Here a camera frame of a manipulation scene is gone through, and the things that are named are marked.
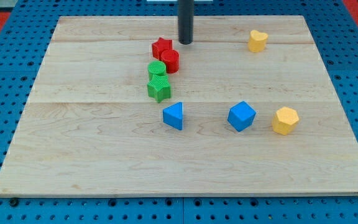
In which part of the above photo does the blue triangle block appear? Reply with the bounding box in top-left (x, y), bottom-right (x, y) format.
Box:
top-left (162, 102), bottom-right (183, 130)

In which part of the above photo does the yellow heart block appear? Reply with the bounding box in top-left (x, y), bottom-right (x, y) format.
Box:
top-left (247, 30), bottom-right (269, 53)

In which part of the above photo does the green star block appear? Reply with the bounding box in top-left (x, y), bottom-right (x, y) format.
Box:
top-left (147, 75), bottom-right (172, 103)

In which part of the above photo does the green cylinder block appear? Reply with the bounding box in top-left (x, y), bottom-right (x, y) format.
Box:
top-left (147, 60), bottom-right (167, 80)

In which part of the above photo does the red cylinder block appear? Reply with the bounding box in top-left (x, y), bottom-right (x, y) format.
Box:
top-left (160, 49), bottom-right (180, 73)

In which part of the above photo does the wooden board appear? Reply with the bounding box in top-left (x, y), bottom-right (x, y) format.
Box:
top-left (0, 16), bottom-right (358, 198)

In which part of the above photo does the blue cube block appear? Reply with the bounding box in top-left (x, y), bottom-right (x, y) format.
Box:
top-left (227, 101), bottom-right (256, 132)

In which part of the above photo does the red star block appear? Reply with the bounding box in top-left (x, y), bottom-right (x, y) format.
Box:
top-left (151, 37), bottom-right (173, 60)

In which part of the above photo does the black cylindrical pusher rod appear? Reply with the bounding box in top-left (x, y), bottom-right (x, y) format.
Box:
top-left (178, 0), bottom-right (194, 45)

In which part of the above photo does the yellow hexagon block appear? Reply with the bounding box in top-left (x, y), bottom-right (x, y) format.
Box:
top-left (272, 106), bottom-right (300, 136)

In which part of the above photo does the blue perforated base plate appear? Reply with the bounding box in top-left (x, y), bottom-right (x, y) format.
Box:
top-left (0, 1), bottom-right (358, 223)

